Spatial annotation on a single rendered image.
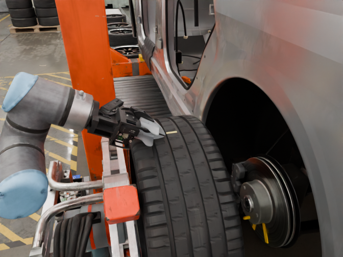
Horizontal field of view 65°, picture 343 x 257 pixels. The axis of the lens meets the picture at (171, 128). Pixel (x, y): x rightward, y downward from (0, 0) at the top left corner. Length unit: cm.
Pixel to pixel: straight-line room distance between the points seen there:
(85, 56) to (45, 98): 50
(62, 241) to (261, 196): 63
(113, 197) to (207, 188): 23
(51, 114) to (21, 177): 15
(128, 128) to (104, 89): 51
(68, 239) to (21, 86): 37
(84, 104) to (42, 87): 9
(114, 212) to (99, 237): 31
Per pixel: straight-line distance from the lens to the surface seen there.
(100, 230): 92
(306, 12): 62
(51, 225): 86
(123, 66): 313
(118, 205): 62
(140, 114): 69
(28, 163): 58
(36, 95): 61
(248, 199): 103
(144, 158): 70
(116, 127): 63
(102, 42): 107
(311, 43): 60
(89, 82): 112
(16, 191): 55
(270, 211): 102
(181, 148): 73
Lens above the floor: 158
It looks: 31 degrees down
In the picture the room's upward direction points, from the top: straight up
